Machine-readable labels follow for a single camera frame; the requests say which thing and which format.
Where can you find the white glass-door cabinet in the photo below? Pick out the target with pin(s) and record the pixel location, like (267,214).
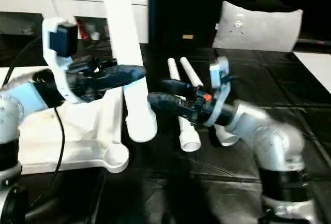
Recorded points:
(26,4)

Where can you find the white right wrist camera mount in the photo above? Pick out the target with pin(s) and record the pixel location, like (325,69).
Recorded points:
(218,68)

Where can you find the gold sofa label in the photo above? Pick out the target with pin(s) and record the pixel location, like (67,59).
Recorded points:
(188,36)

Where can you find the black sofa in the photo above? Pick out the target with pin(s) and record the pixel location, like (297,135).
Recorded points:
(181,6)

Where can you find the grey printed cushion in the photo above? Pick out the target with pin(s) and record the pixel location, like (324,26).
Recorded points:
(258,30)

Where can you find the black work mat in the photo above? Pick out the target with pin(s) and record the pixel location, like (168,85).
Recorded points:
(284,110)

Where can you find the white flat panel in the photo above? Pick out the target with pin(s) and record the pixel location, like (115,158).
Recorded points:
(315,66)

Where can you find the white plastic table leg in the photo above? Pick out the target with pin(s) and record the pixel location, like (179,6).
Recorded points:
(190,141)
(124,27)
(190,72)

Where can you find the white plastic table top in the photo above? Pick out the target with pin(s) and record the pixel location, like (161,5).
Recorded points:
(82,146)

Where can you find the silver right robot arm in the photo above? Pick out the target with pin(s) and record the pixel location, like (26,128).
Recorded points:
(271,141)

